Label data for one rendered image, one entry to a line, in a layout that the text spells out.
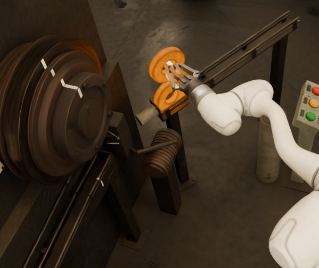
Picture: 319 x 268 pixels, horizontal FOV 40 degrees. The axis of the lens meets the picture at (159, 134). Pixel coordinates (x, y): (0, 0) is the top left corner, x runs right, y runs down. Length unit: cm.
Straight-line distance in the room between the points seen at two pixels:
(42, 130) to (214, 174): 142
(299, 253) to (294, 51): 217
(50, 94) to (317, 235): 79
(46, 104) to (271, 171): 143
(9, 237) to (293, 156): 93
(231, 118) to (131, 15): 218
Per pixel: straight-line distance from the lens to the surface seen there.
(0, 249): 154
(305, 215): 115
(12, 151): 130
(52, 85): 128
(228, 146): 261
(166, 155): 197
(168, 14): 352
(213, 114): 153
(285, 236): 114
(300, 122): 196
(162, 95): 188
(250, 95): 159
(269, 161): 229
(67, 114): 126
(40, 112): 126
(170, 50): 172
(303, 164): 130
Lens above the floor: 213
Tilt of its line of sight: 52 degrees down
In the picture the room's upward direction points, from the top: 13 degrees counter-clockwise
